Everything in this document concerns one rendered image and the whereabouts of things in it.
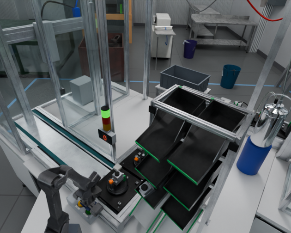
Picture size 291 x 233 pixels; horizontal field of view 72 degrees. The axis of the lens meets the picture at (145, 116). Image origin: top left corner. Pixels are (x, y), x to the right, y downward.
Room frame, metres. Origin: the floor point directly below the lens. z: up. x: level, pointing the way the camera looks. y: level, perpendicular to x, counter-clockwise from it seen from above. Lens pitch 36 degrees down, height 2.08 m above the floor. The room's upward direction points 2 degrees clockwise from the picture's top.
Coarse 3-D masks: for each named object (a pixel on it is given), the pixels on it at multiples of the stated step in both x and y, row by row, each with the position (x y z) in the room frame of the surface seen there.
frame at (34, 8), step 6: (30, 0) 1.33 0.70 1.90; (36, 12) 1.32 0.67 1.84; (36, 18) 1.32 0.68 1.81; (36, 24) 1.33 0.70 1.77; (42, 36) 1.32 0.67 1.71; (42, 42) 1.32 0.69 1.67; (42, 48) 1.33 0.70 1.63; (48, 60) 1.32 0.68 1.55; (48, 66) 1.33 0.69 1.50; (54, 78) 1.32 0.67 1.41; (54, 84) 1.31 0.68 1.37; (54, 90) 1.33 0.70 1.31; (60, 102) 1.32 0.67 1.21; (60, 108) 1.32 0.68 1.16; (60, 114) 1.33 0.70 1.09; (66, 126) 1.32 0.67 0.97
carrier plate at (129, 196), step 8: (104, 176) 0.83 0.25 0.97; (112, 176) 0.83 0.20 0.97; (128, 176) 0.84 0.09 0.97; (96, 184) 0.76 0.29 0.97; (104, 184) 0.77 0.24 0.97; (136, 184) 0.78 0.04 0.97; (104, 192) 0.71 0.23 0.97; (128, 192) 0.72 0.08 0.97; (136, 192) 0.72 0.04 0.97; (104, 200) 0.66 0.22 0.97; (112, 200) 0.66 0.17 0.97; (120, 200) 0.66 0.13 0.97; (128, 200) 0.67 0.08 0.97; (120, 208) 0.61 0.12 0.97
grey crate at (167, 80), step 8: (160, 72) 2.80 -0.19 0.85; (168, 72) 2.97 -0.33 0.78; (176, 72) 3.09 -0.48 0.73; (184, 72) 3.00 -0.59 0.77; (192, 72) 2.93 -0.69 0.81; (160, 80) 2.79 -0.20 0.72; (168, 80) 2.71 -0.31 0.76; (176, 80) 2.63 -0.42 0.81; (184, 80) 2.55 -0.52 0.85; (192, 80) 2.91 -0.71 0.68; (200, 80) 2.83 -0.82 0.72; (208, 80) 2.72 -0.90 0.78; (168, 88) 2.70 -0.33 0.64; (192, 88) 2.48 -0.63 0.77; (200, 88) 2.54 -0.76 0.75
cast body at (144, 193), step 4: (144, 184) 0.56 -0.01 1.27; (148, 184) 0.57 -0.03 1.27; (140, 188) 0.56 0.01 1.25; (144, 188) 0.55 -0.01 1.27; (148, 188) 0.55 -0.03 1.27; (152, 188) 0.57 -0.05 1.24; (140, 192) 0.56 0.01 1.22; (144, 192) 0.54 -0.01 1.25; (148, 192) 0.55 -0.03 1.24; (152, 192) 0.56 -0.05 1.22; (144, 196) 0.54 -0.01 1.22
